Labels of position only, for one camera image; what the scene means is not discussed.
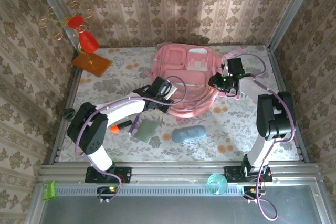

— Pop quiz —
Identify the grey-green pouch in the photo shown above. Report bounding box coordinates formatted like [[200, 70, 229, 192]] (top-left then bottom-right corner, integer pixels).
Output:
[[134, 119, 160, 143]]

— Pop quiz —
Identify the purple pen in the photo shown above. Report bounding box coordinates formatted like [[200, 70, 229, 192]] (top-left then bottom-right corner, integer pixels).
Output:
[[129, 115, 140, 134]]

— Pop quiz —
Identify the pink student backpack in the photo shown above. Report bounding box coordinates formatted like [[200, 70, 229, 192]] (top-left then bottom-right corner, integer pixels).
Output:
[[143, 42, 245, 119]]

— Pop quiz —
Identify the blue pencil case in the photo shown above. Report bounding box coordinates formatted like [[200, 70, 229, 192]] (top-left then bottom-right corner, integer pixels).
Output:
[[172, 125, 207, 143]]

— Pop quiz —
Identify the black marker orange cap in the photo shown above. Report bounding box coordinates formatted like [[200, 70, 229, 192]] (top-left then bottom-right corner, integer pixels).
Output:
[[110, 120, 133, 133]]

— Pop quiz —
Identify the floral printed table sheet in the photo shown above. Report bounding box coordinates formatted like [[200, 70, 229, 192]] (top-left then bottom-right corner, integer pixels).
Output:
[[58, 45, 301, 162]]

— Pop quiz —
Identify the small bottle black cap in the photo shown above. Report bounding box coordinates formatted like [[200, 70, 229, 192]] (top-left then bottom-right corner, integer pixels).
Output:
[[64, 108, 77, 122]]

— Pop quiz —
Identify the teal plastic cup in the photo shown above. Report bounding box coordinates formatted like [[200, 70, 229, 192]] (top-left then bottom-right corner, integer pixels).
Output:
[[206, 173, 228, 196]]

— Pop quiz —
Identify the red cone ornament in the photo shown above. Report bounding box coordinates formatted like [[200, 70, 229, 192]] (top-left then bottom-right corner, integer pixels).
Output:
[[78, 31, 100, 54]]

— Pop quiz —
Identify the small black electronics board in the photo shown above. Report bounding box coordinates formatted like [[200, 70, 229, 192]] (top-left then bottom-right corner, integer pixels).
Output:
[[243, 186, 266, 204], [96, 186, 122, 204]]

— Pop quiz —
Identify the grey metal shelf plate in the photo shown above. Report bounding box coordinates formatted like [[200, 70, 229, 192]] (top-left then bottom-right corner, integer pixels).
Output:
[[38, 195, 329, 224]]

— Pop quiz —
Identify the red oval ornament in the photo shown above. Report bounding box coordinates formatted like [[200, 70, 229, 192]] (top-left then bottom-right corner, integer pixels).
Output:
[[67, 16, 85, 29]]

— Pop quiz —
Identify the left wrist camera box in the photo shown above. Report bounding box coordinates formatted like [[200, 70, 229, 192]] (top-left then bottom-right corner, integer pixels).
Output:
[[151, 76, 179, 102]]

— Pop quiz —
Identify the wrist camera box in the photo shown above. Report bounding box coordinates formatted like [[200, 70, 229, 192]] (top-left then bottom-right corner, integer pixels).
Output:
[[151, 76, 179, 102], [222, 57, 245, 77]]

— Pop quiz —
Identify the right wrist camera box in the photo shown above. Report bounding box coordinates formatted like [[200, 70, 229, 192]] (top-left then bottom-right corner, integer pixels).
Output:
[[222, 57, 245, 77]]

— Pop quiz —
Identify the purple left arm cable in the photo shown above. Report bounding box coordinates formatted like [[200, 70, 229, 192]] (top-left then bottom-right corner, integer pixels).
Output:
[[75, 76, 187, 204]]

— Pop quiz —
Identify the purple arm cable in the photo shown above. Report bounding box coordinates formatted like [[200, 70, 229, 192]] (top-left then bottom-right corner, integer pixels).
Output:
[[224, 52, 299, 221], [75, 76, 187, 204]]

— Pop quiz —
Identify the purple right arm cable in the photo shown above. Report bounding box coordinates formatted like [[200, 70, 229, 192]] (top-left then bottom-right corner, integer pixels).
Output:
[[224, 52, 299, 221]]

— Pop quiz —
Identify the aluminium side rail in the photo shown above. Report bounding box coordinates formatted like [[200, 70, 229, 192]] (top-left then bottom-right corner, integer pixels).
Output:
[[49, 63, 82, 164], [267, 48, 311, 164]]

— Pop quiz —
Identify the aluminium front rail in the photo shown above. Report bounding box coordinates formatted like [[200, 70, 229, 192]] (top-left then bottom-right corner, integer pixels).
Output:
[[36, 161, 323, 186]]

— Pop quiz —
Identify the gold wire stand wooden base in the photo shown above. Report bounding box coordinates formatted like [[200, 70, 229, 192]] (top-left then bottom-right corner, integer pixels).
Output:
[[38, 0, 113, 78]]

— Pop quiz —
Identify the grey slotted cable duct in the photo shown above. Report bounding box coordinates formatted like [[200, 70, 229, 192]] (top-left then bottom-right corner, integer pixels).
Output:
[[43, 185, 317, 196]]

